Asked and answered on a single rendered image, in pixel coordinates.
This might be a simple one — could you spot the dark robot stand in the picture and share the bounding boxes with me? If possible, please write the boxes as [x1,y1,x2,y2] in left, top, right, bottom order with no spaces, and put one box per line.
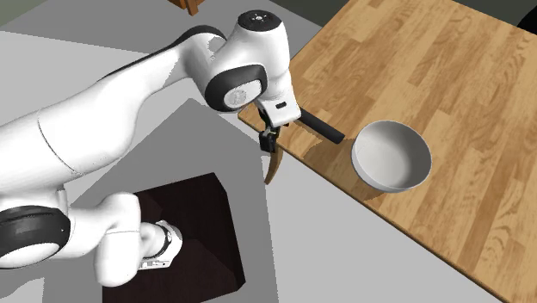
[102,171,247,303]

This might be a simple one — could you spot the brown wooden furniture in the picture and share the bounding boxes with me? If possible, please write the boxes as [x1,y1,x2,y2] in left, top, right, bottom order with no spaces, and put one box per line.
[168,0,203,17]

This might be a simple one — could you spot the white bowl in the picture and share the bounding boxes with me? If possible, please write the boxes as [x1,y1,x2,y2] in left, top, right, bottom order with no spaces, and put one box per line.
[350,120,433,194]

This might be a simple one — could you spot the wooden table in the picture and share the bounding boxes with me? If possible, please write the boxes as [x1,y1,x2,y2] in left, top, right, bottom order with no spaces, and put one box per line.
[237,0,537,303]

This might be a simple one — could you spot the black cylinder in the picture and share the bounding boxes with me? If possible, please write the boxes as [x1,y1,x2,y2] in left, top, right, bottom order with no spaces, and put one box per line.
[298,108,346,145]

